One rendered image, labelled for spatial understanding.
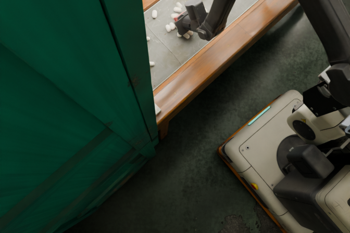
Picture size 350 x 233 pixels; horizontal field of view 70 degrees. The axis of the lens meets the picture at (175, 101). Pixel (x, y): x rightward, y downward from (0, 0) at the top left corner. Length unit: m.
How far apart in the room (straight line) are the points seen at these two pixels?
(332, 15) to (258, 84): 1.41
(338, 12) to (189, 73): 0.60
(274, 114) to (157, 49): 0.86
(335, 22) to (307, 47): 1.67
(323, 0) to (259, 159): 1.10
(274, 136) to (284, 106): 0.20
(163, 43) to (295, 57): 1.29
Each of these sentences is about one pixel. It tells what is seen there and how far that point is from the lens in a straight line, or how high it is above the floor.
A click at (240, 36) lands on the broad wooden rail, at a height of 0.76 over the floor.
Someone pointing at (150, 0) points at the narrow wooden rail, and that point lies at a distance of 1.19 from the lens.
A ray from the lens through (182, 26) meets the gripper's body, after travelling 1.06.
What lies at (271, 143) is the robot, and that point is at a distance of 1.57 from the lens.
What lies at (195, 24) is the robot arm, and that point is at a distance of 0.99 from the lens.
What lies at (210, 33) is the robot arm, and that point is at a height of 0.95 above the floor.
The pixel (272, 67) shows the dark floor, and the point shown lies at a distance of 2.04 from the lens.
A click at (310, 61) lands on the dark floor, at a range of 2.20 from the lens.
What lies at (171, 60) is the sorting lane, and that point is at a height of 0.74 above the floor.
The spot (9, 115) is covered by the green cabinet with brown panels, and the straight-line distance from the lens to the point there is 0.24.
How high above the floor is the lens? 1.71
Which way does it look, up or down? 74 degrees down
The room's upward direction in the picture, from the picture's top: 11 degrees clockwise
